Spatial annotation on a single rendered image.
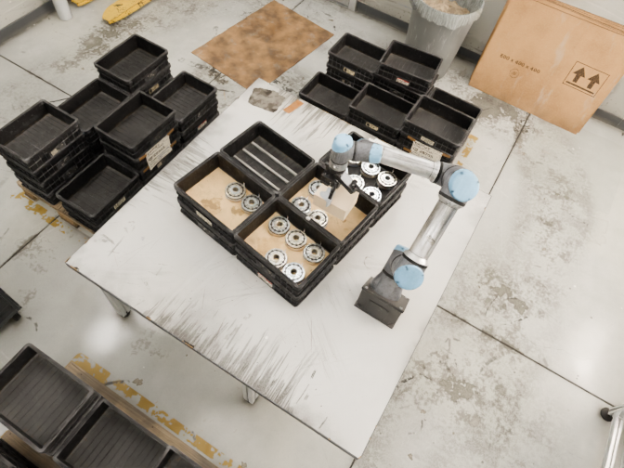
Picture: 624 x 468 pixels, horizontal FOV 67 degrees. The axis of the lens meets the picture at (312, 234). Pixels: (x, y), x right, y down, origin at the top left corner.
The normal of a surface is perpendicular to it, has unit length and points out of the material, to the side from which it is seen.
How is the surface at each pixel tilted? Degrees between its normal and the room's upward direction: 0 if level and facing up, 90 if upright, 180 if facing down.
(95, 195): 0
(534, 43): 79
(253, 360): 0
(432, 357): 0
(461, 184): 42
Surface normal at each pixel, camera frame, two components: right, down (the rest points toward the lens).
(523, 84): -0.47, 0.51
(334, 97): 0.10, -0.51
